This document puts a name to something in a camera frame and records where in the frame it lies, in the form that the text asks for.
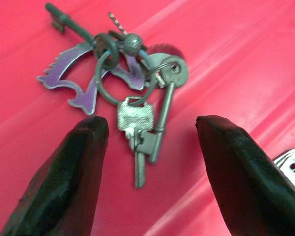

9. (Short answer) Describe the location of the red plastic stool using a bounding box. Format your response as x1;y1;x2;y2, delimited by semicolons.
0;0;295;236

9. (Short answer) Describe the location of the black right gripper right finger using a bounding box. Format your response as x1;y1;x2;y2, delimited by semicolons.
195;115;295;236

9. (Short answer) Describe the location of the key bunch with purple charm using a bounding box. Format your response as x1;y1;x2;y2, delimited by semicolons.
36;2;190;190

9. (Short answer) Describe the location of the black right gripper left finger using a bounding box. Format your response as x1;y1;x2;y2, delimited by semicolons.
0;116;110;236

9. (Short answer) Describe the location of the silver key bunch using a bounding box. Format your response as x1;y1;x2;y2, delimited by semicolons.
272;148;295;182

